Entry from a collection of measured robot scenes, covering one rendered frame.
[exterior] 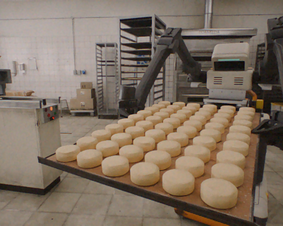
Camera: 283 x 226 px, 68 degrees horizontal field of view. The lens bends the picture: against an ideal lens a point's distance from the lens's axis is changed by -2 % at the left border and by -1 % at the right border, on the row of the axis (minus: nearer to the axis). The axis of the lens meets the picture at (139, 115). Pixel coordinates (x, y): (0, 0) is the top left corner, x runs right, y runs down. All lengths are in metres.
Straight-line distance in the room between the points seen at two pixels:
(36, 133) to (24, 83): 4.89
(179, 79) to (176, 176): 4.48
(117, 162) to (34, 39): 6.41
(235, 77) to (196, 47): 3.47
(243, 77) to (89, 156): 1.20
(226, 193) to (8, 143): 2.10
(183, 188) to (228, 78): 1.20
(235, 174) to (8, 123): 2.03
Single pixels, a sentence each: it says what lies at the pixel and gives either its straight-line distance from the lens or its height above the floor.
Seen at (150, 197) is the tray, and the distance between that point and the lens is 0.34.
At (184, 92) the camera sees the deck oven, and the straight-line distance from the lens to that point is 4.85.
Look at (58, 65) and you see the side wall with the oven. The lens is 6.38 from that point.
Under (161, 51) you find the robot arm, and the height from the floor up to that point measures 1.24.
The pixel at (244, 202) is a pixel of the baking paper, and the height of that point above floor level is 0.96.
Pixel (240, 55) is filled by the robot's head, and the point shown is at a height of 1.24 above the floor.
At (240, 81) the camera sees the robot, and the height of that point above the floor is 1.09.
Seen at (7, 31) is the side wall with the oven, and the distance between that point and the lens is 7.15.
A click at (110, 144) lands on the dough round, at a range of 0.48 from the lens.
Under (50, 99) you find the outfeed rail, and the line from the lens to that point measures 2.26.
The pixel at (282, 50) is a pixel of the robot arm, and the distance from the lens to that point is 0.96.
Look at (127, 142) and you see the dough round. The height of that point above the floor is 0.98.
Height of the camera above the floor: 1.14
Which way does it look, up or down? 11 degrees down
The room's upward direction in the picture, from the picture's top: straight up
